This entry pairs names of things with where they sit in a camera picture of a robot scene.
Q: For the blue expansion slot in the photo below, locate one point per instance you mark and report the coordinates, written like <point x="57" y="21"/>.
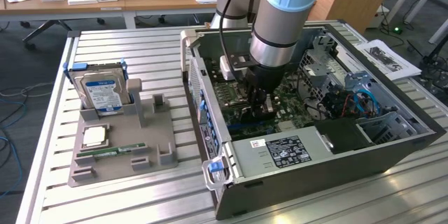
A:
<point x="244" y="125"/>

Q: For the green motherboard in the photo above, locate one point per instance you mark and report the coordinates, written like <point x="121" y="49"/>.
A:
<point x="297" y="108"/>

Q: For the grey power supply unit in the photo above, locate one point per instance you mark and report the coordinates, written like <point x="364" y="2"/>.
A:
<point x="280" y="153"/>

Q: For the printed paper stack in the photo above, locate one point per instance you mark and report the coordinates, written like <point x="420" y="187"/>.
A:
<point x="384" y="58"/>

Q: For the silver disk bay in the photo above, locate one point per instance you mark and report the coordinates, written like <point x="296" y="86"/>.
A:
<point x="384" y="127"/>

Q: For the grey parts rack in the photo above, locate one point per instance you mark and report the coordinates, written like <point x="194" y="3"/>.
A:
<point x="122" y="134"/>

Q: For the perforated silver drive cage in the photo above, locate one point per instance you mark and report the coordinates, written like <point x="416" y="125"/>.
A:
<point x="314" y="61"/>

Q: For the silver CPU chip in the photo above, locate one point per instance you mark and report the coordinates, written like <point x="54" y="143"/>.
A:
<point x="94" y="137"/>

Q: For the grey base with casters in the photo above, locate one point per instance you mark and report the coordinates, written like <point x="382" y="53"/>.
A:
<point x="45" y="28"/>

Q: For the CPU socket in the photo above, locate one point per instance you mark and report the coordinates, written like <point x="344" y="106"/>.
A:
<point x="241" y="90"/>

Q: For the open black PC case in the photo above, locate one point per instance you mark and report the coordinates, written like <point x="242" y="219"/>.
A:
<point x="314" y="187"/>

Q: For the black tripod stand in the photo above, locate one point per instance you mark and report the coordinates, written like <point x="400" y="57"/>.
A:
<point x="432" y="58"/>

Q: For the RAM stick with white label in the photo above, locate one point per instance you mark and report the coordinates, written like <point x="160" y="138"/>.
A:
<point x="237" y="108"/>

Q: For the silver chipset heatsink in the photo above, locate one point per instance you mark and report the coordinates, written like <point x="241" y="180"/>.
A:
<point x="288" y="125"/>

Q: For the white camera box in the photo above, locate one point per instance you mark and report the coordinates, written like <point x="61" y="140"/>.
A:
<point x="229" y="69"/>

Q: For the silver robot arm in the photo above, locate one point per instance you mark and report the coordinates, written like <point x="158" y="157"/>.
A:
<point x="280" y="24"/>

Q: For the white desk frame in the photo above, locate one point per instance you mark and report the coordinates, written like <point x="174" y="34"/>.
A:
<point x="438" y="31"/>

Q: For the black device with green light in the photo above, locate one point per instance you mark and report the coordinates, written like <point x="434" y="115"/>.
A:
<point x="397" y="30"/>

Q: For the hard disk with blue caddy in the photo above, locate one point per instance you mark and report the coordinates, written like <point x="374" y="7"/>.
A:
<point x="101" y="93"/>

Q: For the green RAM stick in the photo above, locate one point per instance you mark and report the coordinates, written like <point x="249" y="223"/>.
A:
<point x="112" y="151"/>

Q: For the white box with red dot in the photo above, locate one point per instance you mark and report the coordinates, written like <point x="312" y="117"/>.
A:
<point x="377" y="18"/>

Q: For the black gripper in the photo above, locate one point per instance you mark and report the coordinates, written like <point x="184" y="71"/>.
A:
<point x="269" y="79"/>

